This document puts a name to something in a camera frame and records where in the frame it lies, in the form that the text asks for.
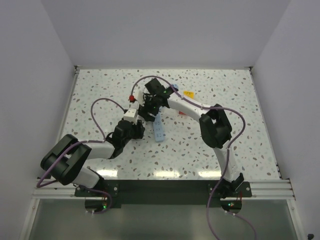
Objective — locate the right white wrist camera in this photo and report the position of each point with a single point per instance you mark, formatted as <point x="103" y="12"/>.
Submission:
<point x="139" y="98"/>

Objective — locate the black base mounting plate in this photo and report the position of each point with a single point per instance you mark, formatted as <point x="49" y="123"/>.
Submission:
<point x="116" y="193"/>

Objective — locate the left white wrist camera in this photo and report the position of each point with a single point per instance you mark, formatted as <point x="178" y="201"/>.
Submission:
<point x="131" y="115"/>

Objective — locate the yellow cube plug adapter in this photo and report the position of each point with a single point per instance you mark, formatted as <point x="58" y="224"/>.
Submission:
<point x="189" y="94"/>

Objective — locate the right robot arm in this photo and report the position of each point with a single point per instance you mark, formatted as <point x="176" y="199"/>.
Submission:
<point x="215" y="127"/>

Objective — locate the blue power strip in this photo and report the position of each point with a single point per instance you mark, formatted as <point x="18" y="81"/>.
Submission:
<point x="159" y="134"/>

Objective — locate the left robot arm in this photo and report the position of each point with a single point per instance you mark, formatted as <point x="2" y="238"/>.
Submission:
<point x="65" y="161"/>

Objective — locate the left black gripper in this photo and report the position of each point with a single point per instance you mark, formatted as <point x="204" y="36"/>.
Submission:
<point x="139" y="129"/>

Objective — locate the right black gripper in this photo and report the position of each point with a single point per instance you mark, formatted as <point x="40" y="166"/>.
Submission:
<point x="143" y="110"/>

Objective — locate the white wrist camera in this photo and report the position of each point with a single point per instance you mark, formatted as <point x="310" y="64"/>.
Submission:
<point x="131" y="115"/>
<point x="139" y="98"/>

